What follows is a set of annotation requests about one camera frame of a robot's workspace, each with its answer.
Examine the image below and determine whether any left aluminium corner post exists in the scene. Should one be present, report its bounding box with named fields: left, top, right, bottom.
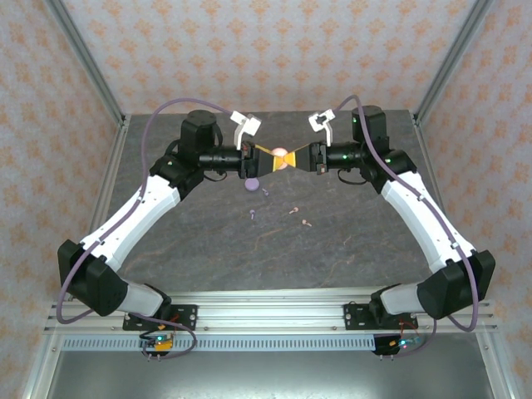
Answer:
left=43, top=0, right=126, bottom=128

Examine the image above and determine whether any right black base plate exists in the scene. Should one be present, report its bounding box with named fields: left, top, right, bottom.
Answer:
left=343, top=303, right=416, bottom=332

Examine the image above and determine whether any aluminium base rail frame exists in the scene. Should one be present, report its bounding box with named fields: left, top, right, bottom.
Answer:
left=43, top=286, right=498, bottom=336

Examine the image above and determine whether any right aluminium side rail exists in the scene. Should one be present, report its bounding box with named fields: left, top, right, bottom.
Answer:
left=413, top=114, right=519, bottom=399

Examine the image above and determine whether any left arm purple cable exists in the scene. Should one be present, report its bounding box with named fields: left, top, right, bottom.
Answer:
left=56, top=97, right=234, bottom=361

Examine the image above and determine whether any aluminium corner post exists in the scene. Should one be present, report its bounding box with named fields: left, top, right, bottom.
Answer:
left=413, top=0, right=495, bottom=126
left=43, top=0, right=126, bottom=128

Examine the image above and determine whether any aluminium side rail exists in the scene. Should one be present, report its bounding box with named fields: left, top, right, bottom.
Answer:
left=413, top=114, right=519, bottom=399
left=20, top=114, right=132, bottom=399

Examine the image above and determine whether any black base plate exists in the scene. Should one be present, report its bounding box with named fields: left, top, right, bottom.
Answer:
left=343, top=303, right=416, bottom=332
left=122, top=304, right=199, bottom=332

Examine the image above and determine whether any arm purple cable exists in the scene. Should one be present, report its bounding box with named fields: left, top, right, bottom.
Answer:
left=56, top=97, right=234, bottom=361
left=332, top=94, right=479, bottom=358

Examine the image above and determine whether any left aluminium side rail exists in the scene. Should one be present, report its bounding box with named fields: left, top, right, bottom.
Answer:
left=20, top=114, right=132, bottom=399

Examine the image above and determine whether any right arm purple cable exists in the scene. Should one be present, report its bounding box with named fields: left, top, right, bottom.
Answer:
left=332, top=94, right=479, bottom=358

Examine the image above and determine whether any grey metal sheet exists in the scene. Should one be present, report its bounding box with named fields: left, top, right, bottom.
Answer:
left=45, top=351, right=495, bottom=399

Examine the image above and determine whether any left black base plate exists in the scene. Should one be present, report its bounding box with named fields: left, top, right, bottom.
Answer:
left=122, top=304, right=199, bottom=332

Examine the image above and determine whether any right aluminium corner post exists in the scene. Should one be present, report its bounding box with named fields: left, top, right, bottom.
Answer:
left=413, top=0, right=495, bottom=126

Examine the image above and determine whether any white slotted cable duct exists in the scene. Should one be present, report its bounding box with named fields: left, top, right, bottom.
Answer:
left=62, top=335, right=377, bottom=352

